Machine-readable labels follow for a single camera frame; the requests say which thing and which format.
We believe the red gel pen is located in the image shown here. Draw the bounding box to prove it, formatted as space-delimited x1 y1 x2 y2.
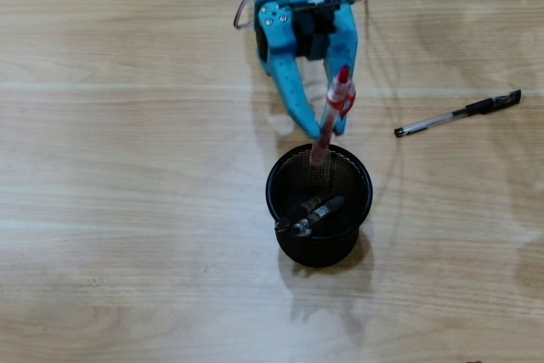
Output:
309 65 357 168

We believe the clear pen with black cap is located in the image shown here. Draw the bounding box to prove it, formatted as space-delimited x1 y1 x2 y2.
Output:
394 88 523 139

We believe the black grip gel pen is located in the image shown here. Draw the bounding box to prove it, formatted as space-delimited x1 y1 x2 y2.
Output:
274 195 335 235

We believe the grey grip gel pen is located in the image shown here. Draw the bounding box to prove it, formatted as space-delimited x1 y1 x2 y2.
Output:
292 195 346 240

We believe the black mesh pen holder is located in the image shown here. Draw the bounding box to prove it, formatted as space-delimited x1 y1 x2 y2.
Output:
264 143 374 269

